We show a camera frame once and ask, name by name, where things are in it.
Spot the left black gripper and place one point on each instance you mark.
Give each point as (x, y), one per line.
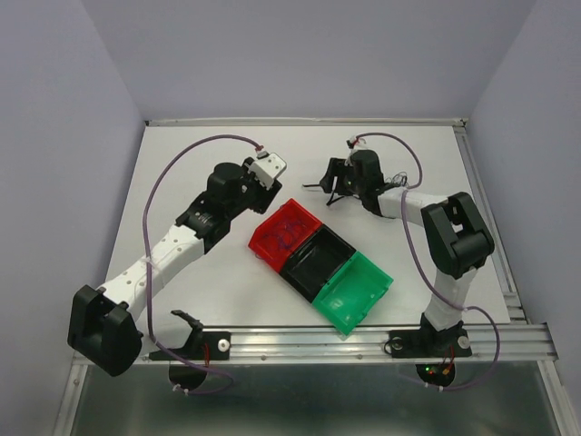
(265, 196)

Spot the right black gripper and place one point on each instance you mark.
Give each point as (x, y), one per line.
(336, 167)

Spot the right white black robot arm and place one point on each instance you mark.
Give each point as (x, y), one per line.
(458, 239)

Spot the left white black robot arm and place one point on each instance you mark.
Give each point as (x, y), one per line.
(102, 324)

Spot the red plastic bin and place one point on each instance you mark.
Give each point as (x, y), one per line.
(281, 235)

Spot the black plastic bin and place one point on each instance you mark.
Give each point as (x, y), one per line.
(315, 262)

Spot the green plastic bin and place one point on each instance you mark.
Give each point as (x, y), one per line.
(348, 296)

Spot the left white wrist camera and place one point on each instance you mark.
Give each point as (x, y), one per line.
(267, 168)

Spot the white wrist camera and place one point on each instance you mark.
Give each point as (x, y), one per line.
(354, 144)
(267, 168)

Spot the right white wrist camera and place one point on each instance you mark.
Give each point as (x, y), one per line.
(354, 144)

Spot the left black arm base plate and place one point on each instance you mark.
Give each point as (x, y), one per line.
(188, 338)

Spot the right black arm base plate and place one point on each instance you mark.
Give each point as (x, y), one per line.
(424, 343)

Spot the aluminium front rail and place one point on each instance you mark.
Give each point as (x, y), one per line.
(370, 345)

